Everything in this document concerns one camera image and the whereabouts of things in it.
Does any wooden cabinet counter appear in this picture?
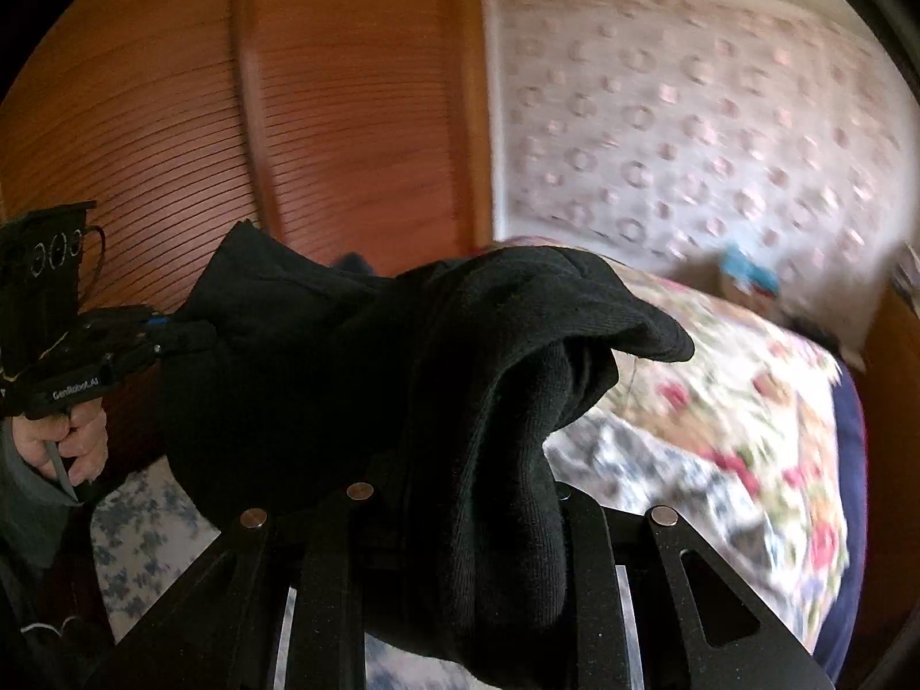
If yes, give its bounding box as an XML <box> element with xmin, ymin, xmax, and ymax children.
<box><xmin>858</xmin><ymin>244</ymin><xmax>920</xmax><ymax>476</ymax></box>

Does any person's left forearm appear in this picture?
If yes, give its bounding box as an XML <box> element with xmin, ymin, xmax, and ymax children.
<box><xmin>0</xmin><ymin>438</ymin><xmax>91</xmax><ymax>576</ymax></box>

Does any circle patterned wall curtain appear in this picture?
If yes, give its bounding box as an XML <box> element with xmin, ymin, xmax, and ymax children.
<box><xmin>489</xmin><ymin>0</ymin><xmax>920</xmax><ymax>289</ymax></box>

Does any navy blue blanket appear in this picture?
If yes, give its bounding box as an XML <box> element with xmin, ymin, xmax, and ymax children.
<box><xmin>812</xmin><ymin>366</ymin><xmax>871</xmax><ymax>684</ymax></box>

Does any person's left hand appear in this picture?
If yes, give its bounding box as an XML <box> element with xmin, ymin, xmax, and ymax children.
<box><xmin>10</xmin><ymin>402</ymin><xmax>110</xmax><ymax>486</ymax></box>

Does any wooden slatted wardrobe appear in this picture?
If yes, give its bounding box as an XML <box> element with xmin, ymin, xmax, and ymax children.
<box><xmin>0</xmin><ymin>0</ymin><xmax>497</xmax><ymax>461</ymax></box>

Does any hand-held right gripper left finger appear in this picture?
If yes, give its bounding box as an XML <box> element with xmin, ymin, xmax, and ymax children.
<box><xmin>86</xmin><ymin>481</ymin><xmax>376</xmax><ymax>690</ymax></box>

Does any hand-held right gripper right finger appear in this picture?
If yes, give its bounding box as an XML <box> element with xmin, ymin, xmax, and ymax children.
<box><xmin>557</xmin><ymin>485</ymin><xmax>835</xmax><ymax>690</ymax></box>

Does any floral bed quilt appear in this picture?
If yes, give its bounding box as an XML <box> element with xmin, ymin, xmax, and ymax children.
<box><xmin>90</xmin><ymin>233</ymin><xmax>853</xmax><ymax>690</ymax></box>

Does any black printed t-shirt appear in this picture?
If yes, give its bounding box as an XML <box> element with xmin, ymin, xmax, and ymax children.
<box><xmin>162</xmin><ymin>221</ymin><xmax>695</xmax><ymax>690</ymax></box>

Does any cardboard box with blue contents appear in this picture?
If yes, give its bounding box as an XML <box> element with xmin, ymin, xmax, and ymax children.
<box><xmin>719</xmin><ymin>244</ymin><xmax>784</xmax><ymax>303</ymax></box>

